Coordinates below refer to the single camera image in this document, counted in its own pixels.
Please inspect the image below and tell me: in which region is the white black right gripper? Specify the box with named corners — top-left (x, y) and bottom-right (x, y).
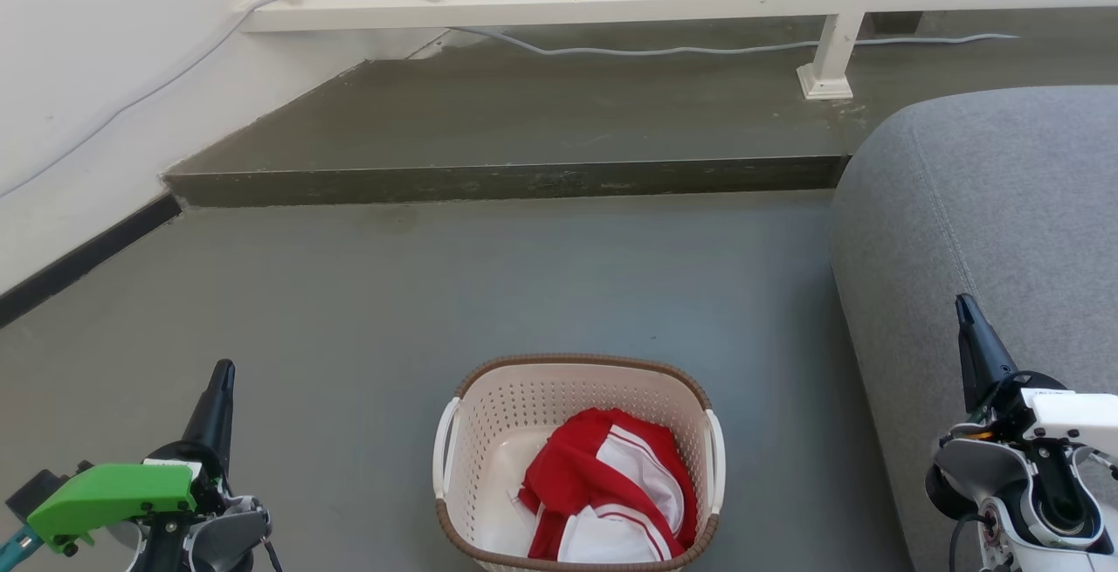
top-left (955, 293), bottom-right (1118, 461)

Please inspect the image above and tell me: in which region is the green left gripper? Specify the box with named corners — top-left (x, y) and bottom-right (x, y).
top-left (26, 359), bottom-right (237, 556)

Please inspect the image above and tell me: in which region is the beige perforated plastic laundry basket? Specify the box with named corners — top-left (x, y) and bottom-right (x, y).
top-left (432, 354), bottom-right (727, 572)

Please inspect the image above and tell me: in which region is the grey fabric sofa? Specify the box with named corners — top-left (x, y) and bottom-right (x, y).
top-left (829, 86), bottom-right (1118, 572)

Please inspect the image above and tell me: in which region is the black baseboard strip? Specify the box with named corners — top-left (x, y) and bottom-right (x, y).
top-left (0, 191), bottom-right (183, 329)

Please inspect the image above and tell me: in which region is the red and white garment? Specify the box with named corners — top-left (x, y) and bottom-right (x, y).
top-left (511, 407), bottom-right (700, 565)

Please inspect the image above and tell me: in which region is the white wooden railing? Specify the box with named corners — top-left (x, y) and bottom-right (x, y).
top-left (239, 0), bottom-right (1118, 102)

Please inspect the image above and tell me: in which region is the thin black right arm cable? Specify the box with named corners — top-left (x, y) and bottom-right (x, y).
top-left (947, 511), bottom-right (990, 572)

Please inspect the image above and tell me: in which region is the thin white wall cable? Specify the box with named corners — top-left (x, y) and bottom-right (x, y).
top-left (0, 0), bottom-right (291, 200)

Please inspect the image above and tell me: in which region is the grey cable on floor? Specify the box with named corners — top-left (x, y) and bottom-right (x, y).
top-left (449, 25), bottom-right (1021, 59)

